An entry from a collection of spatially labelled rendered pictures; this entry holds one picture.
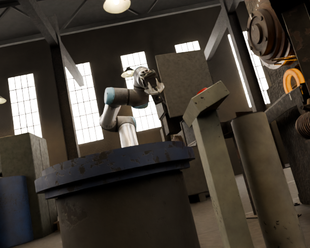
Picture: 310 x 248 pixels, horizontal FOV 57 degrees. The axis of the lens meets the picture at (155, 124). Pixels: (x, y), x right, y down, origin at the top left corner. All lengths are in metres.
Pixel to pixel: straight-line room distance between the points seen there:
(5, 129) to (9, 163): 8.63
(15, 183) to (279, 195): 3.74
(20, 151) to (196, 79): 2.83
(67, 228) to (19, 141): 4.11
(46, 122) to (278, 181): 11.94
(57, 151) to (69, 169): 11.80
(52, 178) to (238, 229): 0.60
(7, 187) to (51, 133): 8.32
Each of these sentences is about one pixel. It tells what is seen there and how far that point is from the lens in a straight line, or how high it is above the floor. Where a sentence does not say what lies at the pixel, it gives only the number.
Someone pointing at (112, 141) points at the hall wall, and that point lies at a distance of 11.84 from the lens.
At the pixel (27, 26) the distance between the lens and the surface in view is 13.33.
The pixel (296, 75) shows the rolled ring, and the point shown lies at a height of 0.78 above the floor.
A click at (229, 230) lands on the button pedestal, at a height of 0.19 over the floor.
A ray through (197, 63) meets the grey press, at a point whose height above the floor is 2.05.
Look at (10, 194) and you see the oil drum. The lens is 4.29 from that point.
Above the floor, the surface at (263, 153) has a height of 0.38.
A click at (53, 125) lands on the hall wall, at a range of 12.50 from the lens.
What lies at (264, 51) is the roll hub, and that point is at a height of 0.98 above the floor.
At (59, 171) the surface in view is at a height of 0.41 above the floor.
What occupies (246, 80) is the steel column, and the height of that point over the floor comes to 2.73.
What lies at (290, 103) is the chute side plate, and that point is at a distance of 1.89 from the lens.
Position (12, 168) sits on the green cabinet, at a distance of 4.60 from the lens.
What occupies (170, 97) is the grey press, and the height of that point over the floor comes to 1.57.
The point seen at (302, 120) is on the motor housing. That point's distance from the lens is 1.52.
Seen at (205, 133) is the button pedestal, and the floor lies 0.48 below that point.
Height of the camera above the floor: 0.36
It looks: 12 degrees up
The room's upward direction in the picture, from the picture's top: 13 degrees counter-clockwise
